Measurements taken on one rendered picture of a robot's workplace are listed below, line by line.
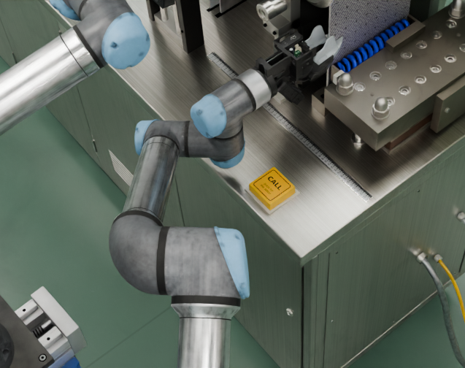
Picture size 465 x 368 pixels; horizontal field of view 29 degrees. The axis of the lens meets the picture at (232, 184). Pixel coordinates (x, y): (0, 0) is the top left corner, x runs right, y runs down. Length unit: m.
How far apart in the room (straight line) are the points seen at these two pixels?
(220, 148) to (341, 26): 0.35
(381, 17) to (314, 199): 0.41
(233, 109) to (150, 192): 0.24
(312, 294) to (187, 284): 0.57
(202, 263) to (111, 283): 1.41
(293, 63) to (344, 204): 0.31
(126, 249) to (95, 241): 1.45
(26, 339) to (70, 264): 1.05
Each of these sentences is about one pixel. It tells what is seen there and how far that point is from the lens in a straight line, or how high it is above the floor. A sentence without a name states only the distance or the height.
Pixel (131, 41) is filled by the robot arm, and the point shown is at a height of 1.52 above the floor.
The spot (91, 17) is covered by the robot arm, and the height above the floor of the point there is 1.53.
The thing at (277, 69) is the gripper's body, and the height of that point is 1.15.
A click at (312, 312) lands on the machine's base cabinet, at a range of 2.10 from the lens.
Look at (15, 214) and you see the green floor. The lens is 3.10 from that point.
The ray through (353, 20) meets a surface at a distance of 1.92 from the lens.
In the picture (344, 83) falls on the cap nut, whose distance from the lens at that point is 1.89.
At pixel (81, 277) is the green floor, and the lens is 2.92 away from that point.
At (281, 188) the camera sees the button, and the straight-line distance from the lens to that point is 1.90.
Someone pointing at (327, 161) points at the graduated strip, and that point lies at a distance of 1.97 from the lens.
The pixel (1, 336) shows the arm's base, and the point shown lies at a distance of 1.88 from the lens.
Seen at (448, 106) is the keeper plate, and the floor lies 0.98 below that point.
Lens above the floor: 2.49
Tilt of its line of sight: 55 degrees down
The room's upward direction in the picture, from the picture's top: 6 degrees counter-clockwise
